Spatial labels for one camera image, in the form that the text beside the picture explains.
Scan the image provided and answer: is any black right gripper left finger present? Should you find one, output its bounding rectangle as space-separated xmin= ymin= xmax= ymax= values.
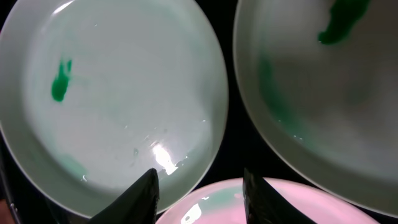
xmin=88 ymin=168 xmax=159 ymax=224

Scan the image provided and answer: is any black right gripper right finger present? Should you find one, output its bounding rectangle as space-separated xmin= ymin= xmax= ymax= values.
xmin=243 ymin=169 xmax=315 ymax=224

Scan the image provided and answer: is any white plate green stain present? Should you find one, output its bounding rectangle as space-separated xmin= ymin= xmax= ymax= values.
xmin=156 ymin=178 xmax=377 ymax=224

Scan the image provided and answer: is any light green plate green stain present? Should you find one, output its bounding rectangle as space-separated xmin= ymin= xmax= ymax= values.
xmin=233 ymin=0 xmax=397 ymax=217

